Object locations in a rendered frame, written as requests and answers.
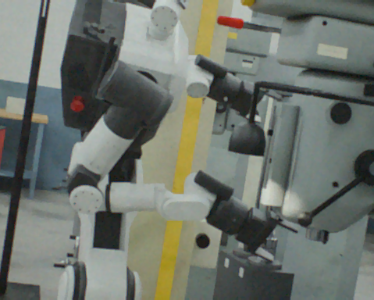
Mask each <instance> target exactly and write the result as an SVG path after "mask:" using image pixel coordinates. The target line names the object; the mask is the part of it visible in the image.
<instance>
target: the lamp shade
mask: <svg viewBox="0 0 374 300"><path fill-rule="evenodd" d="M265 148H266V137H265V131H264V130H263V129H262V128H261V126H260V125H258V124H256V123H251V122H246V123H240V124H238V125H236V126H235V127H234V129H233V132H232V134H231V135H230V140H229V145H228V151H230V152H236V153H240V154H244V155H255V156H265Z"/></svg>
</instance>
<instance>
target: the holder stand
mask: <svg viewBox="0 0 374 300"><path fill-rule="evenodd" d="M282 265H283V264H282V263H281V262H279V261H277V260H275V262H262V261H259V260H257V256H256V255H252V254H250V252H246V251H245V250H243V249H242V248H234V249H233V251H223V250H222V251H221V252H220V256H219V265H218V269H217V274H216V279H215V288H214V293H213V298H212V300H290V297H291V292H292V287H293V282H294V273H292V272H291V271H289V270H288V269H286V268H284V267H282Z"/></svg>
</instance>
